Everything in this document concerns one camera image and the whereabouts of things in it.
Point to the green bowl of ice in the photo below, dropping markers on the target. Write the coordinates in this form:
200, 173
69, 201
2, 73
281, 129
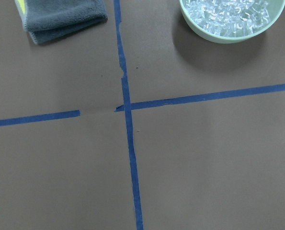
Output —
230, 21

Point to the grey folded cloth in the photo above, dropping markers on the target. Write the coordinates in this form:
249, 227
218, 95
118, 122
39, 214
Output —
46, 20

